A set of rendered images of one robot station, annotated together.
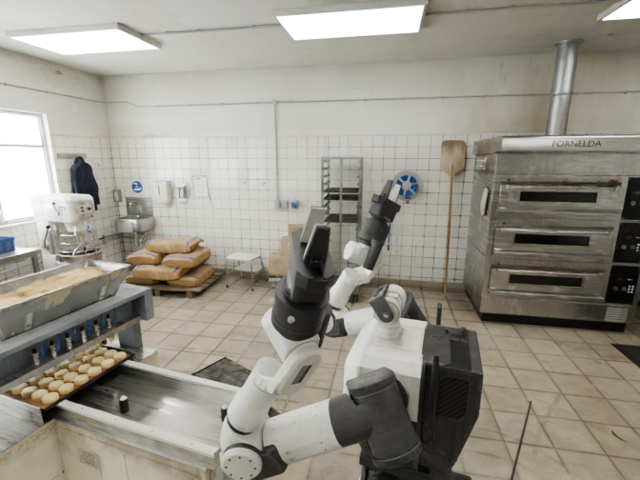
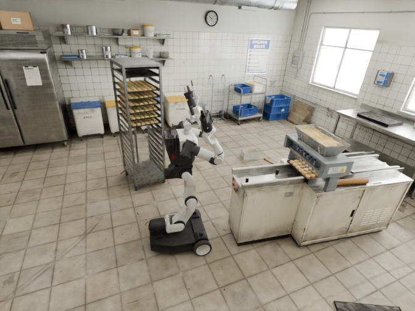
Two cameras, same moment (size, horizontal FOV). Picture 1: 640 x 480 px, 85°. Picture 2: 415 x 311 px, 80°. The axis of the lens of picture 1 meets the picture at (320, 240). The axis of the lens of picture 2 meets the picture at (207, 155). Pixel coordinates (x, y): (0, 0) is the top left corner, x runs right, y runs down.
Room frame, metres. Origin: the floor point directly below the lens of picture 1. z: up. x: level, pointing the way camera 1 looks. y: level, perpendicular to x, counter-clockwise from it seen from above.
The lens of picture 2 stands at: (2.65, -1.24, 2.30)
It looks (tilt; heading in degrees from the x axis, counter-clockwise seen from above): 28 degrees down; 145
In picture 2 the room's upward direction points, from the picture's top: 3 degrees clockwise
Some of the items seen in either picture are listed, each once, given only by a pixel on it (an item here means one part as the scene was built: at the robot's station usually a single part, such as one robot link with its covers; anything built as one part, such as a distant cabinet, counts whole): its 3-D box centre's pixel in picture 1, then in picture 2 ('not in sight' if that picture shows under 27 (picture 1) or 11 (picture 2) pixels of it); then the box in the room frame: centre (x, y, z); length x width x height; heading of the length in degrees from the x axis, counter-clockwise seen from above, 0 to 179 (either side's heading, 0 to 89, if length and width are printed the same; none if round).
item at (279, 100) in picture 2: not in sight; (276, 100); (-1.76, 4.15, 0.50); 0.60 x 0.40 x 0.20; 81
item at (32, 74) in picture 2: not in sight; (32, 76); (-2.42, -1.25, 1.39); 0.22 x 0.03 x 0.31; 79
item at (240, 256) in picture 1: (246, 269); not in sight; (4.87, 1.07, 0.23); 0.45 x 0.45 x 0.46; 71
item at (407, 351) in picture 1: (410, 387); (180, 145); (0.78, -0.23, 1.24); 0.34 x 0.30 x 0.36; 160
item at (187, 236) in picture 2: not in sight; (176, 228); (0.76, -0.27, 0.19); 0.64 x 0.52 x 0.33; 70
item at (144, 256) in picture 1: (155, 253); not in sight; (4.87, 2.36, 0.47); 0.72 x 0.42 x 0.17; 169
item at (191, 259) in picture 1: (189, 255); not in sight; (4.74, 1.84, 0.47); 0.72 x 0.42 x 0.17; 174
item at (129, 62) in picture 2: not in sight; (139, 125); (-0.66, -0.12, 0.93); 0.64 x 0.51 x 1.78; 178
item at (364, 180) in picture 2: not in sight; (350, 181); (1.73, 1.31, 0.87); 0.40 x 0.06 x 0.06; 66
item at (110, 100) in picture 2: not in sight; (120, 115); (-2.72, 0.16, 0.38); 0.64 x 0.54 x 0.77; 170
